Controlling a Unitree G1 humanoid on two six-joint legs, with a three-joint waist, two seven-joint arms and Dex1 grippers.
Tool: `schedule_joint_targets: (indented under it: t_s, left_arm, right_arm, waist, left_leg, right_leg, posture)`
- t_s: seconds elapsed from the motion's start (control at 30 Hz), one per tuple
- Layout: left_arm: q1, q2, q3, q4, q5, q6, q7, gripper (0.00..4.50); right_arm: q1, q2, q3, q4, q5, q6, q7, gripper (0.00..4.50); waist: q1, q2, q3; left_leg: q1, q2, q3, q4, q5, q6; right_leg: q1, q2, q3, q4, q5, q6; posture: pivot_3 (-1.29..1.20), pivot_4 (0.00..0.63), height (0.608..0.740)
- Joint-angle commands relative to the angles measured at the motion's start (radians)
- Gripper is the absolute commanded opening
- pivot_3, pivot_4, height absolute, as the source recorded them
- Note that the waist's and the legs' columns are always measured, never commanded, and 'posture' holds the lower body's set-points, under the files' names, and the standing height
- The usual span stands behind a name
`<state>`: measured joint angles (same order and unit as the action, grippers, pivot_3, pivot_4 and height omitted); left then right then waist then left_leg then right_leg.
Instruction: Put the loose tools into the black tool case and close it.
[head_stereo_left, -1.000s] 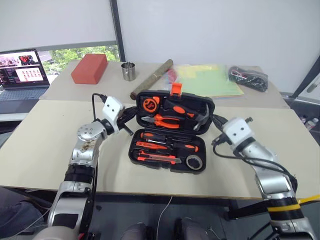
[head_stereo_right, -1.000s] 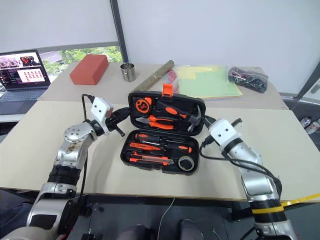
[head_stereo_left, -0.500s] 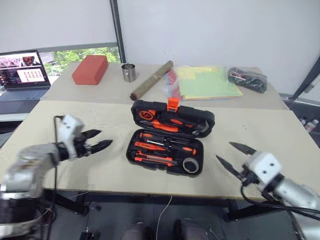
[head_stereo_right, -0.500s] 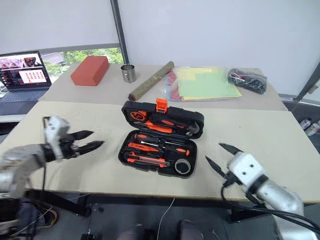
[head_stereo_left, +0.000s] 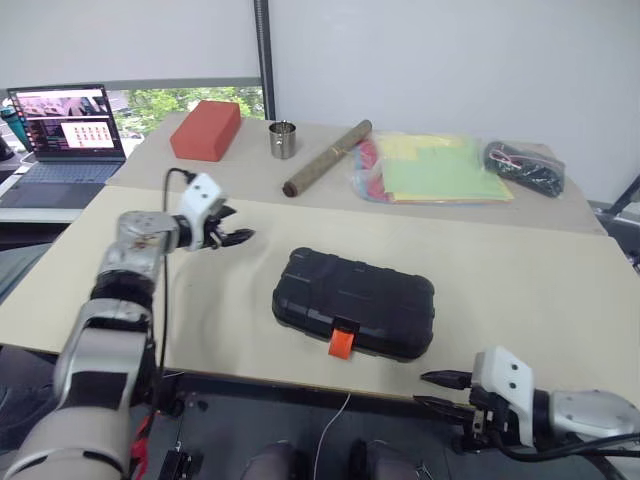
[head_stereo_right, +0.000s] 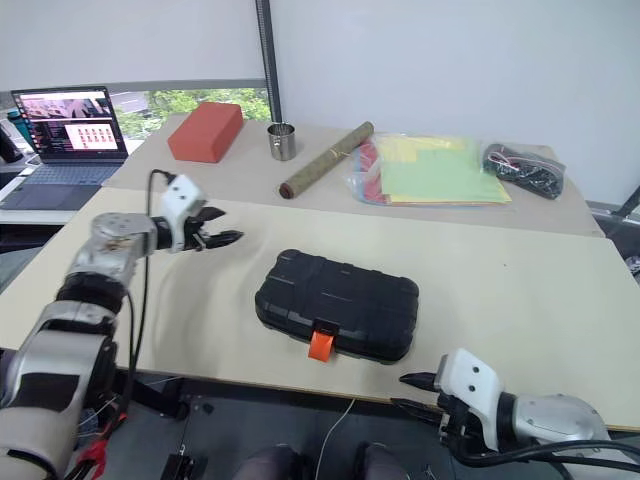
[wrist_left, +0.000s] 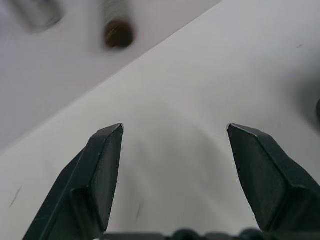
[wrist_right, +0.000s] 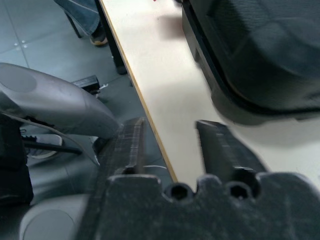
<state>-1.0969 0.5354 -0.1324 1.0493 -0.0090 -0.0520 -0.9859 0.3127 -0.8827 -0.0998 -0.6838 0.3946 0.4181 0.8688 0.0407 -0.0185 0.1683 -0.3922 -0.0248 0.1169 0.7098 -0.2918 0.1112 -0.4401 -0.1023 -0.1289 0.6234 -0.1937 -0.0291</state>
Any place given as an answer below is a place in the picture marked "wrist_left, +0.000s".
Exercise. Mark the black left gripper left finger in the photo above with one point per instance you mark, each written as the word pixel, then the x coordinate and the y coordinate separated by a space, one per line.
pixel 90 185

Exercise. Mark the silver table leg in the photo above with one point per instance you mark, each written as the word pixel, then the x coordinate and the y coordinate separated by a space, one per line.
pixel 41 13

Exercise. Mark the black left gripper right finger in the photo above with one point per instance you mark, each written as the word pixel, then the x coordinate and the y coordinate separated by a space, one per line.
pixel 270 180

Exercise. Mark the brown table leg foot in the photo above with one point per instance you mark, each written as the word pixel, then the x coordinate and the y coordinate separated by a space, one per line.
pixel 117 33

